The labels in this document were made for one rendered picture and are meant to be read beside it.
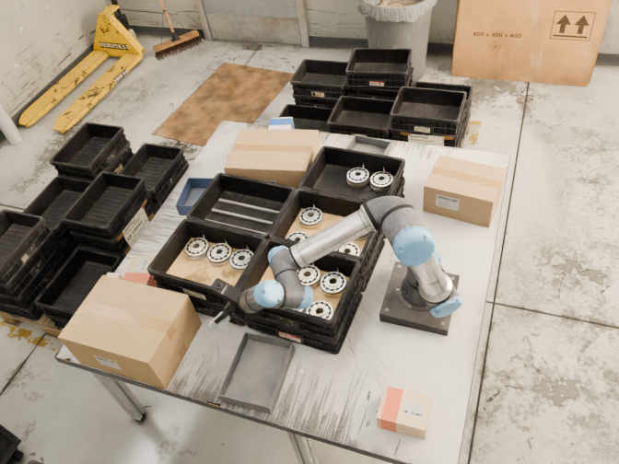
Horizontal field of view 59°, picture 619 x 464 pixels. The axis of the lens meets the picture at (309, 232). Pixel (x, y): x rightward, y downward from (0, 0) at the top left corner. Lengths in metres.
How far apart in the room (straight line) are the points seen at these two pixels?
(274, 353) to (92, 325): 0.69
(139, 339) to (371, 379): 0.85
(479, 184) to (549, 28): 2.32
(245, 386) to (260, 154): 1.11
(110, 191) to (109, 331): 1.39
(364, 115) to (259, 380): 2.10
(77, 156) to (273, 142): 1.54
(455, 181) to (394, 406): 1.03
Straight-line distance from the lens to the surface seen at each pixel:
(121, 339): 2.14
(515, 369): 2.94
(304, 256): 1.71
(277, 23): 5.29
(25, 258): 3.26
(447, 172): 2.51
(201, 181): 2.83
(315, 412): 2.02
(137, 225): 3.24
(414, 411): 1.93
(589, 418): 2.90
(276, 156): 2.61
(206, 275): 2.28
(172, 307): 2.14
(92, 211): 3.34
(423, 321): 2.14
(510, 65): 4.67
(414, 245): 1.58
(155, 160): 3.69
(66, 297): 3.29
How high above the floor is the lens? 2.54
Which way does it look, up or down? 47 degrees down
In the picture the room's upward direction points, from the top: 10 degrees counter-clockwise
